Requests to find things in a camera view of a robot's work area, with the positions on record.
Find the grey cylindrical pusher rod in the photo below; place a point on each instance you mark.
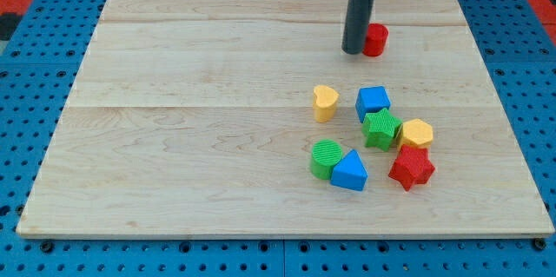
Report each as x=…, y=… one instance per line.
x=355, y=28

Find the yellow heart block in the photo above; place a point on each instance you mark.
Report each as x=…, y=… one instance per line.
x=324, y=103

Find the green star block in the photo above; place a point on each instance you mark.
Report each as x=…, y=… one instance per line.
x=380, y=129

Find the red star block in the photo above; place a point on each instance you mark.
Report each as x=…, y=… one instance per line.
x=411, y=167

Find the red cylinder block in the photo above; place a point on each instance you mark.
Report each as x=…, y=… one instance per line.
x=376, y=39

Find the blue cube block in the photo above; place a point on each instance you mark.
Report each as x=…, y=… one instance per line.
x=371, y=100

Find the yellow hexagon block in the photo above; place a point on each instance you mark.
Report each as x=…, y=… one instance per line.
x=415, y=133

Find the green cylinder block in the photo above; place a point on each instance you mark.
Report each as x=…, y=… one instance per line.
x=325, y=155

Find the light wooden board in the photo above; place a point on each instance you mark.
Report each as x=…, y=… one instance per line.
x=193, y=120

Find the blue triangle block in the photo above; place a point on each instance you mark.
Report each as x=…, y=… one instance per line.
x=350, y=172

